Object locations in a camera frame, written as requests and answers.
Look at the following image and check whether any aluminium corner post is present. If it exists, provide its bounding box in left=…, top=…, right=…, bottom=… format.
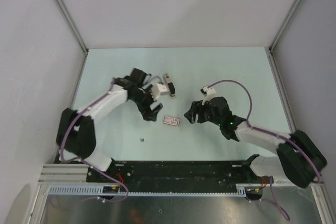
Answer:
left=268, top=0, right=320, bottom=54
left=39, top=0, right=89, bottom=55

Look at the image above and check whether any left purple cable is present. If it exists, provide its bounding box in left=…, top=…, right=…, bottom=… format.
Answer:
left=48, top=76, right=165, bottom=209

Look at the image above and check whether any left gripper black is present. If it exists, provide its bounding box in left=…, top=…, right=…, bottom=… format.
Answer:
left=130, top=84, right=162, bottom=121

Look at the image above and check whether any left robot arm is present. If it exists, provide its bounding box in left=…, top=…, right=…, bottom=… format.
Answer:
left=56, top=68, right=169, bottom=182

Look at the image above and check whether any red white staple box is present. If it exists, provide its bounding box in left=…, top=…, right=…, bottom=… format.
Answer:
left=163, top=115, right=181, bottom=127

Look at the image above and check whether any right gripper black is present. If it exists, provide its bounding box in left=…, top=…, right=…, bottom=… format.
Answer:
left=184, top=99, right=222, bottom=126

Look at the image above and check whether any purple cable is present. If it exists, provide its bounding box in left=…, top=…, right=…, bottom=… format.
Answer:
left=207, top=79, right=323, bottom=221
left=48, top=76, right=165, bottom=209

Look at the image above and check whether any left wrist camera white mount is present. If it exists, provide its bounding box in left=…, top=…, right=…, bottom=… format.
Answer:
left=150, top=83, right=169, bottom=101

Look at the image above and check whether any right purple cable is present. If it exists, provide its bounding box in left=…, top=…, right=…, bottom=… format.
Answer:
left=207, top=79, right=323, bottom=221

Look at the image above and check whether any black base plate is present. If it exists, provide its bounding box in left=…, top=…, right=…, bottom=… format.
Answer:
left=86, top=161, right=269, bottom=194

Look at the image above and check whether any right aluminium corner post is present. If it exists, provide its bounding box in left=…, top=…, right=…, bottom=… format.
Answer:
left=268, top=0, right=320, bottom=54

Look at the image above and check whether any beige black stapler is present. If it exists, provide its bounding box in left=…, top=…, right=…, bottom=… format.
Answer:
left=163, top=73, right=176, bottom=99

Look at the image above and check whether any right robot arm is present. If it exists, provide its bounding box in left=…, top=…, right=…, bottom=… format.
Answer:
left=184, top=97, right=327, bottom=188

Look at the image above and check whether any aluminium frame rail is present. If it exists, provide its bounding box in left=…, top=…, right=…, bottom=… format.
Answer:
left=38, top=163, right=326, bottom=185

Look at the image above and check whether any left aluminium corner post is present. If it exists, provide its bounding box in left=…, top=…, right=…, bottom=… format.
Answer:
left=39, top=0, right=89, bottom=55

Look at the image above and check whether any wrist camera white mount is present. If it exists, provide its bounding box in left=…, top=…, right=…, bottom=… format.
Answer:
left=200, top=86, right=216, bottom=105
left=150, top=83, right=169, bottom=101

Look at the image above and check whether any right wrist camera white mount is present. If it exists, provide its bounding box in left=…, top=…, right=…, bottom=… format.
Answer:
left=200, top=86, right=216, bottom=105

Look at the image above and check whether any grey slotted cable duct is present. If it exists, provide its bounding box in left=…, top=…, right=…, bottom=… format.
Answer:
left=46, top=183, right=247, bottom=197

